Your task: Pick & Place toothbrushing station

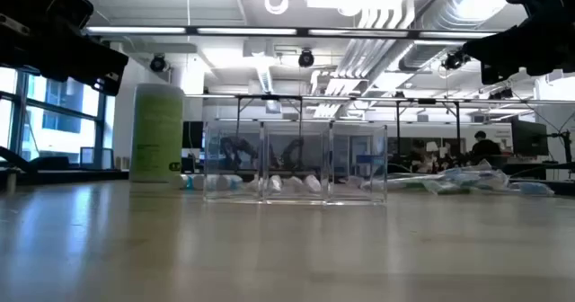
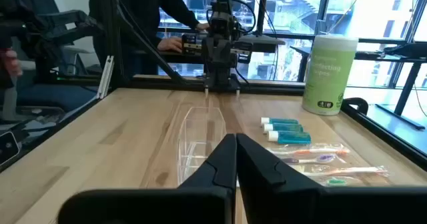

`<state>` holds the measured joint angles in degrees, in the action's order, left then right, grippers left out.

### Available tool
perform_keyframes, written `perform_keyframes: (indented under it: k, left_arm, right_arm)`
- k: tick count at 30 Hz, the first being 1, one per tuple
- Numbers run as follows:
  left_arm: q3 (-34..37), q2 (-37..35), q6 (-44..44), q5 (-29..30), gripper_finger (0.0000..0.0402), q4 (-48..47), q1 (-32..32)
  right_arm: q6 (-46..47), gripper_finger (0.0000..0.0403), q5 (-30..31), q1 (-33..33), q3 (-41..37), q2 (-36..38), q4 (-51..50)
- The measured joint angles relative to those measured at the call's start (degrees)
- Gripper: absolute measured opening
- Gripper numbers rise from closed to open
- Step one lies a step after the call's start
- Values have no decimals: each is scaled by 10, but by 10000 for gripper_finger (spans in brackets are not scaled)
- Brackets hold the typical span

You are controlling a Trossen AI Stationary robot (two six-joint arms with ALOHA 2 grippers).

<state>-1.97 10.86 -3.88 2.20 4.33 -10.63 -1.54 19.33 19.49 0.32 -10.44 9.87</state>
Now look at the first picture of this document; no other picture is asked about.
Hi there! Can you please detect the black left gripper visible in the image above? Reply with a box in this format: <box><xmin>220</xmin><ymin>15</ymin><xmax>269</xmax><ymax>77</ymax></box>
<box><xmin>0</xmin><ymin>22</ymin><xmax>129</xmax><ymax>96</ymax></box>

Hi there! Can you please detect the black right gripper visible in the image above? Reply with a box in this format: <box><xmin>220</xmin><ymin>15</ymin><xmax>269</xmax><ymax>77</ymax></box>
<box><xmin>462</xmin><ymin>16</ymin><xmax>575</xmax><ymax>86</ymax></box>

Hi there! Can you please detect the green disinfecting wipes canister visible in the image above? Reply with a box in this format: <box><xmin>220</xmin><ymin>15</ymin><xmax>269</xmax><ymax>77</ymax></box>
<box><xmin>128</xmin><ymin>83</ymin><xmax>186</xmax><ymax>184</ymax></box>

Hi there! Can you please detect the black monitor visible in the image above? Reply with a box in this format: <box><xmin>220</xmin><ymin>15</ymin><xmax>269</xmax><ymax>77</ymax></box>
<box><xmin>510</xmin><ymin>120</ymin><xmax>550</xmax><ymax>157</ymax></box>
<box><xmin>181</xmin><ymin>120</ymin><xmax>206</xmax><ymax>150</ymax></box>

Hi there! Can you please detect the small grey monitor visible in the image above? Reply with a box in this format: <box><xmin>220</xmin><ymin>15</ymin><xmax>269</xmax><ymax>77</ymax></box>
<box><xmin>79</xmin><ymin>147</ymin><xmax>114</xmax><ymax>171</ymax></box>

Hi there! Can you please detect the person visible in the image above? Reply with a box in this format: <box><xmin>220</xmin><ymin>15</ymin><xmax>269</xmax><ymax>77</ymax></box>
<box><xmin>469</xmin><ymin>129</ymin><xmax>503</xmax><ymax>164</ymax></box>

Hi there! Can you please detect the black monitor stand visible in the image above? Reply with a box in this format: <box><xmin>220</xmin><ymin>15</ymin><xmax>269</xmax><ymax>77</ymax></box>
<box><xmin>546</xmin><ymin>129</ymin><xmax>574</xmax><ymax>180</ymax></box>

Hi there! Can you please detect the long ceiling light bar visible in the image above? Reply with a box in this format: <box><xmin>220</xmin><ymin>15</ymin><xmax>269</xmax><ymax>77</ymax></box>
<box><xmin>84</xmin><ymin>25</ymin><xmax>498</xmax><ymax>40</ymax></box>

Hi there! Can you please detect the clear acrylic organizer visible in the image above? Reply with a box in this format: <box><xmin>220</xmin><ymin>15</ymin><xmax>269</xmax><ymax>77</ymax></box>
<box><xmin>203</xmin><ymin>120</ymin><xmax>389</xmax><ymax>205</ymax></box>

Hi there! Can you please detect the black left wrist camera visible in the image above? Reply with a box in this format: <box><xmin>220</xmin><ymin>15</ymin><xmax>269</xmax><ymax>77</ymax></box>
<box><xmin>44</xmin><ymin>0</ymin><xmax>95</xmax><ymax>30</ymax></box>

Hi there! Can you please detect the white coiled ceiling cable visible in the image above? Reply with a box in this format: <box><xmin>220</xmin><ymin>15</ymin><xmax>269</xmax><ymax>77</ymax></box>
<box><xmin>263</xmin><ymin>0</ymin><xmax>290</xmax><ymax>16</ymax></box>

